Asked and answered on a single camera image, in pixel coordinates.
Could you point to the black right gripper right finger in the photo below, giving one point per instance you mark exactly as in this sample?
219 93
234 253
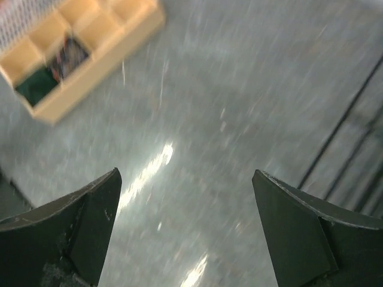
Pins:
312 242

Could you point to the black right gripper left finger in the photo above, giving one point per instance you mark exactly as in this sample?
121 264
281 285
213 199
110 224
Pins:
63 242

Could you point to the rolled dark green tie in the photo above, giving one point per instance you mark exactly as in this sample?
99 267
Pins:
37 85

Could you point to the rolled multicolour striped tie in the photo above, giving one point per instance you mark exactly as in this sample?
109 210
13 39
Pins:
67 59

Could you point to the wooden compartment box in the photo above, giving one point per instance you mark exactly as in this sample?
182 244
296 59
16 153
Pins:
109 30

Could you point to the white plastic basket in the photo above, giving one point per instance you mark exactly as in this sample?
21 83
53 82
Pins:
19 16

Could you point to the black wire rack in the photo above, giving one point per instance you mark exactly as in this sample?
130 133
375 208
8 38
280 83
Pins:
347 170

